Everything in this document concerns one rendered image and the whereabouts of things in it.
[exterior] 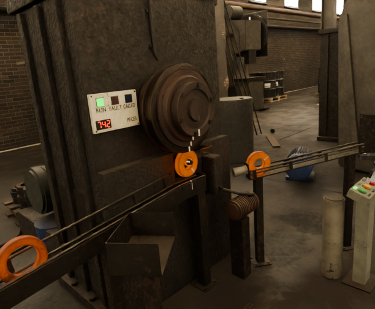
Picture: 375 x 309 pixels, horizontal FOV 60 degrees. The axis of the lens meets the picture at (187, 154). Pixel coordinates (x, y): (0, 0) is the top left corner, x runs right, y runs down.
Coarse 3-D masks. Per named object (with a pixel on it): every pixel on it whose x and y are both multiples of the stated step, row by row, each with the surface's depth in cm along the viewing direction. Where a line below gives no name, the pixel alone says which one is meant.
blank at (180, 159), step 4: (188, 152) 179; (192, 152) 182; (176, 156) 177; (180, 156) 176; (184, 156) 178; (188, 156) 180; (192, 156) 182; (196, 156) 185; (176, 160) 176; (180, 160) 176; (184, 160) 178; (192, 160) 183; (196, 160) 185; (176, 164) 176; (180, 164) 176; (192, 164) 183; (196, 164) 185; (176, 168) 177; (180, 168) 177; (184, 168) 179; (188, 168) 183; (192, 168) 184; (196, 168) 186; (176, 172) 179; (180, 172) 177; (184, 172) 179; (188, 172) 181; (192, 172) 184; (184, 176) 180; (188, 176) 182
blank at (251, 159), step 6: (252, 156) 204; (258, 156) 205; (264, 156) 205; (246, 162) 206; (252, 162) 205; (264, 162) 206; (270, 162) 207; (252, 168) 206; (258, 168) 208; (258, 174) 207
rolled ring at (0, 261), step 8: (16, 240) 122; (24, 240) 123; (32, 240) 126; (40, 240) 128; (8, 248) 120; (16, 248) 122; (40, 248) 128; (0, 256) 118; (8, 256) 120; (40, 256) 129; (0, 264) 118; (0, 272) 119; (8, 272) 121; (24, 272) 127; (8, 280) 121
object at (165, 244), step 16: (128, 224) 143; (144, 224) 145; (160, 224) 144; (112, 240) 126; (128, 240) 143; (144, 240) 143; (160, 240) 142; (112, 256) 121; (128, 256) 120; (144, 256) 119; (160, 256) 131; (112, 272) 123; (128, 272) 122; (144, 272) 121; (160, 272) 120; (144, 288) 138; (160, 288) 143; (160, 304) 142
